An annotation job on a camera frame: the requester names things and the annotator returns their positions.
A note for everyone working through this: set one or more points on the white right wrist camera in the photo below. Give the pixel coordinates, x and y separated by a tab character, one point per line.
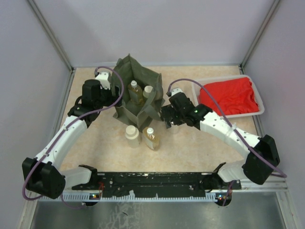
174	91

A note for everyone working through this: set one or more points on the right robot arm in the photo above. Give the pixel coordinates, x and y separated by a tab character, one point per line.
260	155

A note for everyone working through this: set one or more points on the green canvas bag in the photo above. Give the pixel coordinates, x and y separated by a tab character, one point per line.
127	112

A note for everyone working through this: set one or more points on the aluminium frame post left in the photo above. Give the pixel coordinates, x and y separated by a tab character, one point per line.
50	33

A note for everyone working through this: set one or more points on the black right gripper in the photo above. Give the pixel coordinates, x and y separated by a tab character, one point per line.
167	110

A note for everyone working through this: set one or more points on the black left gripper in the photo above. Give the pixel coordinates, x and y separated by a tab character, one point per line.
112	98

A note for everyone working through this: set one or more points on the red cloth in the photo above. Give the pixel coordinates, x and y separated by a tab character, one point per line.
234	96

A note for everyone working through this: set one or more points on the clear bottle white cap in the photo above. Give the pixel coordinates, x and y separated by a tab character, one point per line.
174	128

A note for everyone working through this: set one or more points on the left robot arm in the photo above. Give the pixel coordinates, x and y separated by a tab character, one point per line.
41	173

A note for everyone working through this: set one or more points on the pale green white-capped bottle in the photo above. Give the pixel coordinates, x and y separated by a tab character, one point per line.
146	92

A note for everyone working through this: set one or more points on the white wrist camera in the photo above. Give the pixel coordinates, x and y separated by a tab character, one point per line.
104	78
174	91

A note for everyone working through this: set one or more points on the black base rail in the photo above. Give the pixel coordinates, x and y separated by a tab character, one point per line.
149	185

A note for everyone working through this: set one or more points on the white plastic basket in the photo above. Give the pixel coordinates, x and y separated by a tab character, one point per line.
201	97

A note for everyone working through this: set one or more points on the aluminium frame post right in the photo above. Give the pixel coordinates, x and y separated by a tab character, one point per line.
270	14

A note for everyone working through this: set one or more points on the aluminium frame post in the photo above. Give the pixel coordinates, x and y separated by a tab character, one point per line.
50	33
270	14

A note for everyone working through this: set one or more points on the amber liquid bottle white cap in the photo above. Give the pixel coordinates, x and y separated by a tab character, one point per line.
136	93

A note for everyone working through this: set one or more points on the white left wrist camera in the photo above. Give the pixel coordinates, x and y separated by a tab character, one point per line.
104	78

